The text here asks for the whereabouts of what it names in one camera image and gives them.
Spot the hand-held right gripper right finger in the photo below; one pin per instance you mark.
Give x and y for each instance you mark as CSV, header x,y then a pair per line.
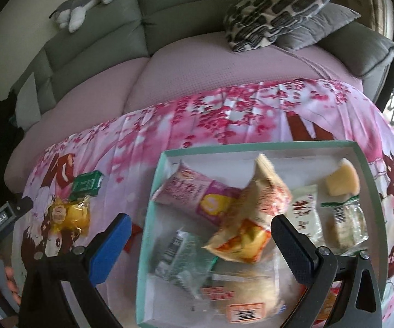
x,y
294,249

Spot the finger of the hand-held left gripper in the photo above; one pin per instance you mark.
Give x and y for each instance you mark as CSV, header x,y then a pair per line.
x,y
24,205

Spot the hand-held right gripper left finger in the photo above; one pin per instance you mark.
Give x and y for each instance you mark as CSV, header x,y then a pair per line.
x,y
115,246

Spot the white packet with red characters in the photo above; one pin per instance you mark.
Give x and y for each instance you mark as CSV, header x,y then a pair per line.
x,y
302,208

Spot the white bun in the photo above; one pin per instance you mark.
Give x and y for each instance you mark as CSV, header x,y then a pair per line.
x,y
248,287

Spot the cracker packet with green print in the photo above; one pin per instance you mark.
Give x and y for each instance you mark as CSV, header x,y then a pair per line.
x,y
349,225

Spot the orange bread packet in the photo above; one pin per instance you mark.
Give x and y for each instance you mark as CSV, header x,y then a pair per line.
x,y
251,205

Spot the clear packet with green edge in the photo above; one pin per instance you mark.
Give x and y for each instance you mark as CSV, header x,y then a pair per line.
x,y
179,256

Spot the teal cardboard box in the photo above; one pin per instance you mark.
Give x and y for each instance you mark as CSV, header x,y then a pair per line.
x,y
169,297

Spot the yellow wedge cake packet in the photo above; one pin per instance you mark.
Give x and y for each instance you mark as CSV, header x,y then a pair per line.
x,y
343,179

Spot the red snack packet white stripe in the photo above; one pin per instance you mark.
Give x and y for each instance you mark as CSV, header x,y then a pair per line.
x,y
62,172

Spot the yellow cake in clear packet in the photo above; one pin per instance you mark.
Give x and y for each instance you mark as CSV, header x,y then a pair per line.
x,y
73,217

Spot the green snack packet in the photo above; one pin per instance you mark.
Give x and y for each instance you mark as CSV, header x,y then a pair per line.
x,y
87,182

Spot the dark clothing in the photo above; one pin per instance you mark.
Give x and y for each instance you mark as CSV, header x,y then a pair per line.
x,y
3,119

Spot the pink snack packet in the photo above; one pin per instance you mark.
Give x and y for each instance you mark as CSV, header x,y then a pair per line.
x,y
190,191

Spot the pink printed blanket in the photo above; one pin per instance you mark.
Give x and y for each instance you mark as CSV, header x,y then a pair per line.
x,y
217,123

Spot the grey white plush toy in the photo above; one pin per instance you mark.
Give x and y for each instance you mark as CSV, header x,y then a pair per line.
x,y
80,6

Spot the grey pillow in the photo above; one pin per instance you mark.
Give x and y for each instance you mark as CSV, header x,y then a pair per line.
x,y
320,27

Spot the grey sofa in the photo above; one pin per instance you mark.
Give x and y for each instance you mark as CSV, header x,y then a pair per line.
x,y
169,13

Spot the leopard print pillow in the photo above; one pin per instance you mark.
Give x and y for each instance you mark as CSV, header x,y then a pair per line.
x,y
275,10

